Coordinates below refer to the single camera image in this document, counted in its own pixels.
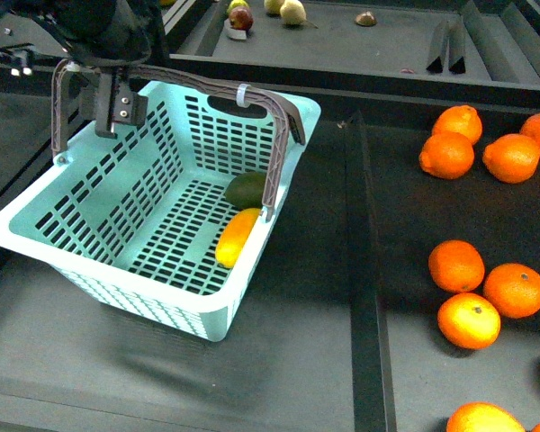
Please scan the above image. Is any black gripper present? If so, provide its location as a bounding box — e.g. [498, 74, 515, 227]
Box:
[53, 0, 168, 140]

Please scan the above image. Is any light teal plastic basket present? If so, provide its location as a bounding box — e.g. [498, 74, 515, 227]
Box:
[0, 79, 322, 344]

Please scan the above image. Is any brown basket handle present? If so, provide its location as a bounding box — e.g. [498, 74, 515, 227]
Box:
[50, 59, 306, 221]

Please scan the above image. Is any green avocado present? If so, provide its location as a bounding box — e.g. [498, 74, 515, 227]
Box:
[224, 172, 266, 210]

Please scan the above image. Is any yellow mango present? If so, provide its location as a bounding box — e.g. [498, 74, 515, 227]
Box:
[214, 208, 261, 268]

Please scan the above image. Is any white zip tie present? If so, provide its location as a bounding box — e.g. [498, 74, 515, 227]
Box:
[236, 83, 250, 108]

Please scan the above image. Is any orange fruit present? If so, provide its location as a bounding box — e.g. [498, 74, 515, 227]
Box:
[427, 239, 485, 293]
[445, 402, 526, 432]
[482, 263, 540, 319]
[436, 292, 501, 350]

